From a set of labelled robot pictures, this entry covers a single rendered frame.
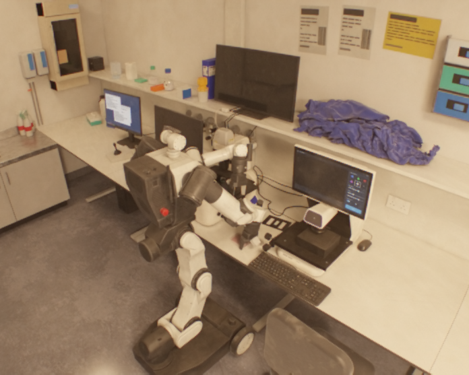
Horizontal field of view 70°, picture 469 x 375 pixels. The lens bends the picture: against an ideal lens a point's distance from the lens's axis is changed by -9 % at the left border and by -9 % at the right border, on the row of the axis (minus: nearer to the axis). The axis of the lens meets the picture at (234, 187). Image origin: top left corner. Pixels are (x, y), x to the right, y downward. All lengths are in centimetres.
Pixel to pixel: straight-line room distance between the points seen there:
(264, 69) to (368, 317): 160
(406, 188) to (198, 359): 159
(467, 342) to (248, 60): 203
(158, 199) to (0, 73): 292
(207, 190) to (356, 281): 94
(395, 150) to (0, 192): 333
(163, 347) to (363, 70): 201
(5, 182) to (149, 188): 245
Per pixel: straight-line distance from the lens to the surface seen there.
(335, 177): 183
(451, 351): 186
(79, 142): 375
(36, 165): 385
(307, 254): 193
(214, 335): 240
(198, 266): 204
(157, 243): 175
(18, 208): 396
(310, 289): 187
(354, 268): 206
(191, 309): 221
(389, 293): 198
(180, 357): 233
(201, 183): 147
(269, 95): 244
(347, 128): 207
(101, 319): 285
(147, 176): 152
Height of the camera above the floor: 209
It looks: 30 degrees down
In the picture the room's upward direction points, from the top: straight up
